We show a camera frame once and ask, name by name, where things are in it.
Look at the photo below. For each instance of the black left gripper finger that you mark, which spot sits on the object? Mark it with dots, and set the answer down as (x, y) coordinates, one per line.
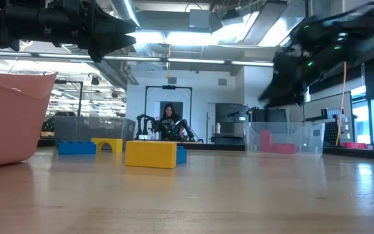
(109, 44)
(109, 26)

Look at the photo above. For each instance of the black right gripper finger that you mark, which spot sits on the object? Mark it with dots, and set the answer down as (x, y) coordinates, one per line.
(292, 97)
(276, 91)

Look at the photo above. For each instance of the red small block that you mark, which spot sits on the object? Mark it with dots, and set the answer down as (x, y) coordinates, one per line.
(266, 141)

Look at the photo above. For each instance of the red long block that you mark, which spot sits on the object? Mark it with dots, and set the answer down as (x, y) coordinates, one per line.
(285, 149)

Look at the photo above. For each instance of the yellow arch block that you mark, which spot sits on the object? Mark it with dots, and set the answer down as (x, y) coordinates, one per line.
(107, 141)

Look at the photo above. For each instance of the blue long block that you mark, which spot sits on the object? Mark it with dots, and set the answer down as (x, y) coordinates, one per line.
(76, 148)

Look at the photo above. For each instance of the blue studded block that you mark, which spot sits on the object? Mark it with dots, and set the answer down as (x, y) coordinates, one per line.
(182, 155)

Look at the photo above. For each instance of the yellow rectangular block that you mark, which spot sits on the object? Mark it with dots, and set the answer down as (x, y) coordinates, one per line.
(150, 154)

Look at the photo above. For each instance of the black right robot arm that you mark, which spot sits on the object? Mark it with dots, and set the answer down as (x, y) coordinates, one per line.
(362, 29)

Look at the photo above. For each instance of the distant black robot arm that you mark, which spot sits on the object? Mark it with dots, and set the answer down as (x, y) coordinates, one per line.
(143, 122)
(187, 130)

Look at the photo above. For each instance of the black equipment cases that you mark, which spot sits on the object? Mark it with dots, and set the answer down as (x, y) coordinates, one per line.
(268, 115)

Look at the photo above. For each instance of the grey partition panel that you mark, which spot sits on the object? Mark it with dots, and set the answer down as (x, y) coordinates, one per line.
(323, 107)

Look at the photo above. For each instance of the clear plastic bin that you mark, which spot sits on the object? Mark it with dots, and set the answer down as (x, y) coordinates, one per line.
(304, 136)

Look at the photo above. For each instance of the black pegboard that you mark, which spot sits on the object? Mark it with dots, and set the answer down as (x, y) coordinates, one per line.
(331, 133)

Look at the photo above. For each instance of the white bottle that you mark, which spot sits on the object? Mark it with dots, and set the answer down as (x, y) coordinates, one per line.
(218, 128)

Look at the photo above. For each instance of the red tray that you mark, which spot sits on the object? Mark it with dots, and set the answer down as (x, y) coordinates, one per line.
(354, 145)

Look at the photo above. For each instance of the grey translucent plastic bin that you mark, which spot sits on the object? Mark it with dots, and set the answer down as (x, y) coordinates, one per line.
(86, 128)

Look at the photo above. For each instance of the grey ceiling box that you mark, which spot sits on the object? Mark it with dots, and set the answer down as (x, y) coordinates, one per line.
(199, 19)

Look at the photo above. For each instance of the distant wooden table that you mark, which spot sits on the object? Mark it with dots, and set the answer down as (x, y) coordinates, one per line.
(191, 142)

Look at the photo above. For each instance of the person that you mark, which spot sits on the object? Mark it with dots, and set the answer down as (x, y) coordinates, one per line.
(170, 122)

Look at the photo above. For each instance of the orange plastic bin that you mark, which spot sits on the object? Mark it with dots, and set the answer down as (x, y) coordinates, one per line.
(8, 123)

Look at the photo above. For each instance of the distant black rig frame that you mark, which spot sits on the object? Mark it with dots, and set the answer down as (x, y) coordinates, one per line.
(145, 110)
(80, 97)

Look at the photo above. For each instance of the overhead frame beam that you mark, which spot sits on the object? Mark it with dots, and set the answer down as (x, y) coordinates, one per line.
(190, 60)

